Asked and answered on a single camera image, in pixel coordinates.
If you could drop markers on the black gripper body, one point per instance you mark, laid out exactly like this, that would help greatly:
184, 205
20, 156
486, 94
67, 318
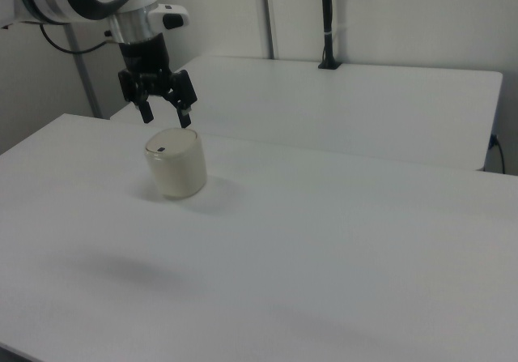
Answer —
145, 60

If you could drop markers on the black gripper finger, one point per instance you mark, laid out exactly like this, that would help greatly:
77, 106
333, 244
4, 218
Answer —
181, 113
145, 111

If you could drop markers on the white cylindrical cup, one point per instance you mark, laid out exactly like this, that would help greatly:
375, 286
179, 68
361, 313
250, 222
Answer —
176, 163

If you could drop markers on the white side table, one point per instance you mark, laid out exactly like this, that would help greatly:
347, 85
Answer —
344, 107

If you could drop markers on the grey metal frame post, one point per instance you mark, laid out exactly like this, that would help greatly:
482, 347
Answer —
269, 14
83, 70

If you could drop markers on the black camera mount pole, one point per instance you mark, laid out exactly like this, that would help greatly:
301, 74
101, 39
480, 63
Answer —
328, 20

